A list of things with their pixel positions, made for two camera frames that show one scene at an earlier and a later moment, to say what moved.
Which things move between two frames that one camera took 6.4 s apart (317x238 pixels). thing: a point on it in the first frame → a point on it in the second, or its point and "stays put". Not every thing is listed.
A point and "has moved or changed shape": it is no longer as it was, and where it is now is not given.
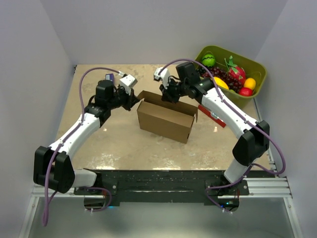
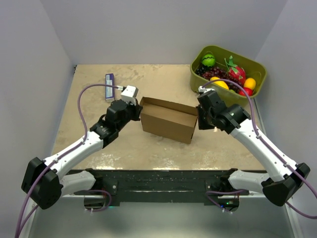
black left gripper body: [122, 98] → [132, 114]
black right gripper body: [174, 90] → [205, 121]
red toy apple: [245, 91] stays put
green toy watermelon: [208, 60] stays put
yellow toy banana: [220, 83] stays put
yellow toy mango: [249, 83] stays put
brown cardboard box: [173, 121] has moved or changed shape
